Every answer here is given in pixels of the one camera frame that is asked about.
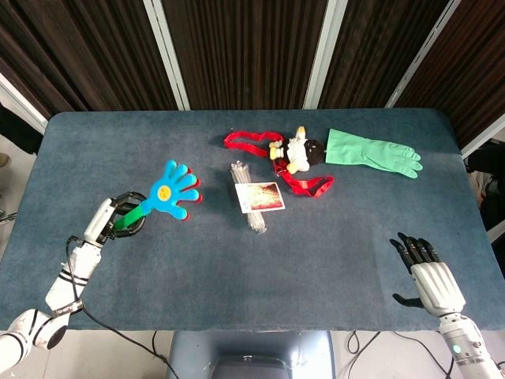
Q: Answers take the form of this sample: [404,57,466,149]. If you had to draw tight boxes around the clear plastic packet with card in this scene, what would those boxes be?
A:
[229,159,287,235]

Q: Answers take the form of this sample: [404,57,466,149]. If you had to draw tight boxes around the red lanyard strap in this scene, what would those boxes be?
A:
[223,130,335,198]

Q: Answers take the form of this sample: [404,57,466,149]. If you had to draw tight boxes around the white partition frame post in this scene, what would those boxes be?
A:
[302,0,349,111]
[385,0,462,109]
[142,0,191,111]

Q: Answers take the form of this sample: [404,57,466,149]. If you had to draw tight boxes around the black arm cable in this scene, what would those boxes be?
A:
[65,235,181,379]

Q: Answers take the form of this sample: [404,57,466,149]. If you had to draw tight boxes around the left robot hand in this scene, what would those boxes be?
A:
[83,191,148,246]

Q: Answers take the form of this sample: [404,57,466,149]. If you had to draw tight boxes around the green rubber glove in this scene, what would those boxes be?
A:
[324,128,424,179]

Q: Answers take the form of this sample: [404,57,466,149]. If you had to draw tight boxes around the black floor cable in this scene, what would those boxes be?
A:
[346,330,455,379]

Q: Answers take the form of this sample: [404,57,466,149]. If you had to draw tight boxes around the dark slatted partition panel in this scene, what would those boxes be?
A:
[394,0,505,150]
[0,0,179,122]
[161,0,328,111]
[318,0,451,110]

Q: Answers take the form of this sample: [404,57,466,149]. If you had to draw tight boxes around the white side frame rail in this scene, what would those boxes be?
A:
[460,114,505,159]
[0,73,49,134]

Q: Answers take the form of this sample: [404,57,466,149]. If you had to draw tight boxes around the black-haired plush doll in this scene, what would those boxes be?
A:
[268,126,325,174]

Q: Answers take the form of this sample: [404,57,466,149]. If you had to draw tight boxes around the blue hand clapper toy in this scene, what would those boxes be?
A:
[112,159,204,232]

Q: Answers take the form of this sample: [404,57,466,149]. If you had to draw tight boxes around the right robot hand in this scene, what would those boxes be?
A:
[389,231,466,317]

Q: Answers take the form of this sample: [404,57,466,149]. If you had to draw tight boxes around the blue felt table cover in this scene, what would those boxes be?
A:
[0,109,505,332]

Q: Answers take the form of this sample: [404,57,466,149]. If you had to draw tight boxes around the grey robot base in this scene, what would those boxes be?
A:
[169,329,336,379]

